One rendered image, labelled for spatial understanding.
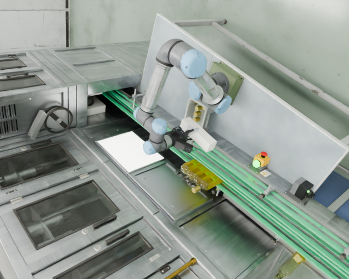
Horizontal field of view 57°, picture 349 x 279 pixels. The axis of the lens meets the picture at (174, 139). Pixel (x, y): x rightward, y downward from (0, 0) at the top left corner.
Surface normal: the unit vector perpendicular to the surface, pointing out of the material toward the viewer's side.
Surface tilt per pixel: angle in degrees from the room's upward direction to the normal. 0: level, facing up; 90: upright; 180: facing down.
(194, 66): 83
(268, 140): 0
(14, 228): 90
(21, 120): 90
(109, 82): 90
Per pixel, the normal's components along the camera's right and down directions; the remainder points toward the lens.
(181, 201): 0.17, -0.83
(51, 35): 0.66, 0.50
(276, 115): -0.74, 0.26
